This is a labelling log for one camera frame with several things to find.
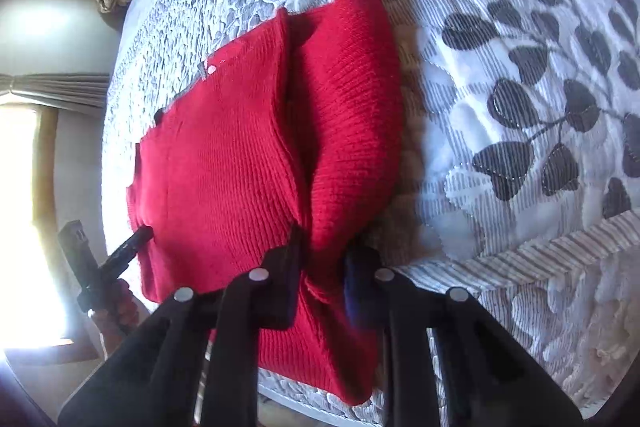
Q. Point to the person's left hand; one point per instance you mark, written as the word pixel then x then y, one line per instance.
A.
pixel 117 312

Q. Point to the window with wooden frame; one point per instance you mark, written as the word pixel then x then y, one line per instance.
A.
pixel 20 207

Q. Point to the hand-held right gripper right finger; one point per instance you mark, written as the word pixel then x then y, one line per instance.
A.
pixel 357 292

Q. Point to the grey curtain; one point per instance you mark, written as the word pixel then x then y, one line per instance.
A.
pixel 50 89

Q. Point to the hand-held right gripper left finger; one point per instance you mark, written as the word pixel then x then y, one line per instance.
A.
pixel 282 287

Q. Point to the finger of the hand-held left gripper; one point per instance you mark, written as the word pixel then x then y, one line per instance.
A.
pixel 127 249

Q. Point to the red knitted sweater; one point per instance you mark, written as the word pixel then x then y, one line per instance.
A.
pixel 225 167

